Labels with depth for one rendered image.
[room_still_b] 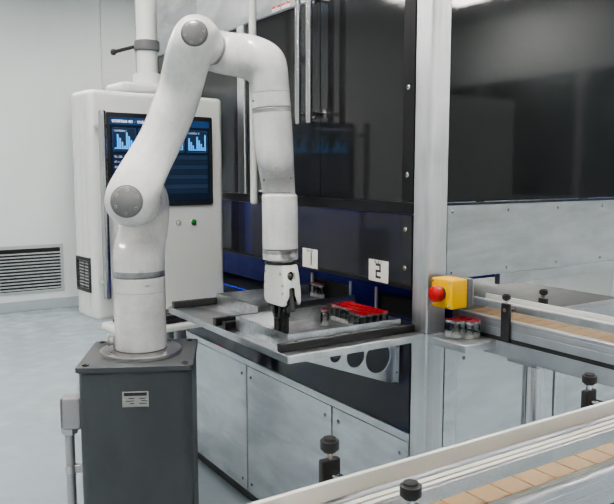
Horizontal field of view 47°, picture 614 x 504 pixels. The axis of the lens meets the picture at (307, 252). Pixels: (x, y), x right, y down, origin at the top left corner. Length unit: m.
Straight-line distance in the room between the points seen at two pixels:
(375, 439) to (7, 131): 5.48
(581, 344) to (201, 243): 1.43
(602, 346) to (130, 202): 1.05
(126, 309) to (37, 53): 5.57
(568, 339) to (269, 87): 0.87
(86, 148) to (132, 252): 0.82
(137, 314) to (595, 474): 1.08
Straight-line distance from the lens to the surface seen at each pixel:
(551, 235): 2.14
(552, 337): 1.71
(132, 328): 1.69
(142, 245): 1.69
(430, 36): 1.82
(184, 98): 1.65
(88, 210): 2.43
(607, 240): 2.35
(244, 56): 1.67
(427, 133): 1.79
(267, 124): 1.63
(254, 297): 2.28
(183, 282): 2.57
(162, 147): 1.65
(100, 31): 7.33
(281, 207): 1.63
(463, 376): 1.96
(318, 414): 2.30
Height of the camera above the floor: 1.29
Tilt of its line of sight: 6 degrees down
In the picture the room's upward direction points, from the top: straight up
